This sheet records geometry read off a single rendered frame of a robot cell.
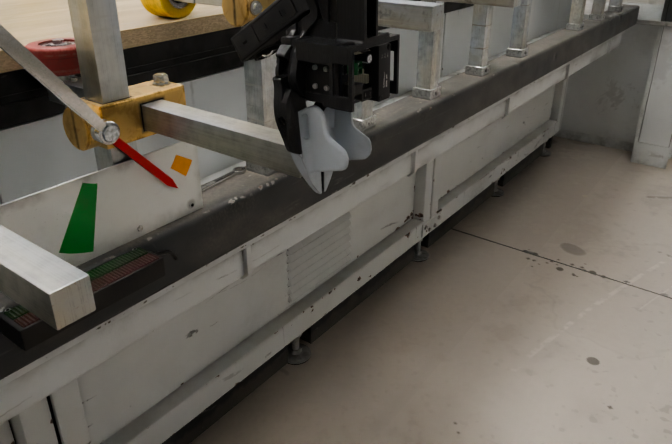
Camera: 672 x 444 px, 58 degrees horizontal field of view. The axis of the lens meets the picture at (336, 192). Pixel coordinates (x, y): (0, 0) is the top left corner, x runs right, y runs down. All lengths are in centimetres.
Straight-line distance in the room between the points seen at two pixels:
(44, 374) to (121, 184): 25
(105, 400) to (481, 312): 107
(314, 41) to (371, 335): 129
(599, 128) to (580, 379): 179
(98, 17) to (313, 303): 103
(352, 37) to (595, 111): 279
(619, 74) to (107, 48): 273
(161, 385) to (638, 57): 253
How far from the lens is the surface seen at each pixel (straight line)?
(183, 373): 135
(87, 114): 67
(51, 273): 47
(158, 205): 78
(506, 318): 185
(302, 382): 158
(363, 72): 52
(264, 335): 146
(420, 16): 76
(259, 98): 89
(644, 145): 311
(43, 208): 70
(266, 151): 60
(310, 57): 51
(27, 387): 82
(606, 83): 321
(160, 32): 103
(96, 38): 70
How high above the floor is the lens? 106
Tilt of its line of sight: 25 degrees down
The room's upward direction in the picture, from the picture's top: straight up
